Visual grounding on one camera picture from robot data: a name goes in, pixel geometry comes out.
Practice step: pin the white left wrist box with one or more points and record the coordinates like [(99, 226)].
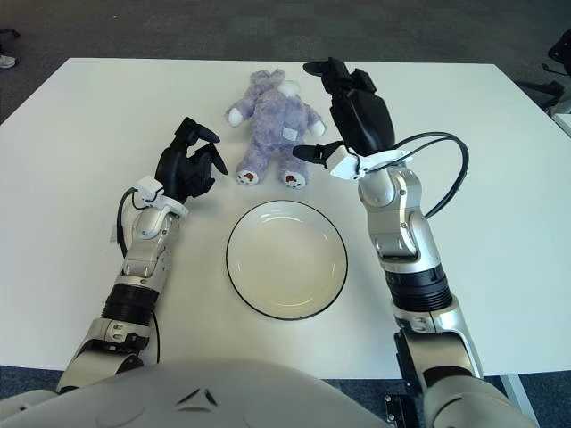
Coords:
[(147, 187)]

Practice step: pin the purple plush bear doll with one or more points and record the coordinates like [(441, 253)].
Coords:
[(276, 120)]

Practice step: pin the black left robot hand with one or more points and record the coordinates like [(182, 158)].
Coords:
[(178, 169)]

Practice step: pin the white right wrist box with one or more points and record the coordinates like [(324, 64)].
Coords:
[(343, 162)]

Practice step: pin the white desk edge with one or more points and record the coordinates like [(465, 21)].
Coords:
[(564, 120)]

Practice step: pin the white plate black rim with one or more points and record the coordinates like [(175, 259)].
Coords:
[(285, 263)]

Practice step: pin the black swivel chair base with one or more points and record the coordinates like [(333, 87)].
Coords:
[(8, 32)]

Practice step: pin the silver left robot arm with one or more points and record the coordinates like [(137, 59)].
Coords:
[(143, 249)]

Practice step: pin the white table leg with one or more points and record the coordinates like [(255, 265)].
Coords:
[(519, 401)]

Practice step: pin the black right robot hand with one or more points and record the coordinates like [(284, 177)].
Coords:
[(366, 120)]

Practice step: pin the black metal bracket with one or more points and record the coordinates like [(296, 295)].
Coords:
[(397, 410)]

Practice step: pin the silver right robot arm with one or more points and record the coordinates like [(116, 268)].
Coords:
[(410, 241)]

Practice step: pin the black office chair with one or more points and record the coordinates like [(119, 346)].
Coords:
[(562, 51)]

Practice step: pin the white sneaker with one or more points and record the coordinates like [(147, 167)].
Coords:
[(6, 61)]

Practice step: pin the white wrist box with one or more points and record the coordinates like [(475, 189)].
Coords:
[(343, 162), (147, 187)]

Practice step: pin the silver robot torso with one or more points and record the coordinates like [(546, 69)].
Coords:
[(178, 397)]

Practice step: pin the black star chair foot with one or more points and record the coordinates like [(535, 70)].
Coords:
[(544, 89)]

